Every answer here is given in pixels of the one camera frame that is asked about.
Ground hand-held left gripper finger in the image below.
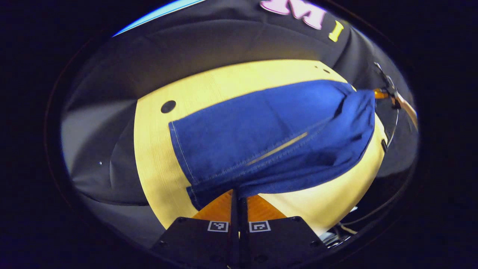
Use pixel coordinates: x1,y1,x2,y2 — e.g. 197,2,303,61
151,189,240,269
239,194,327,269

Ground blue denim jeans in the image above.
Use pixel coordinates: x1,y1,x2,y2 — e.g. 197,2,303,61
168,79,377,211

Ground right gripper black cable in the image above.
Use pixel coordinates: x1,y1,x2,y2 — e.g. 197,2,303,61
387,108,400,148

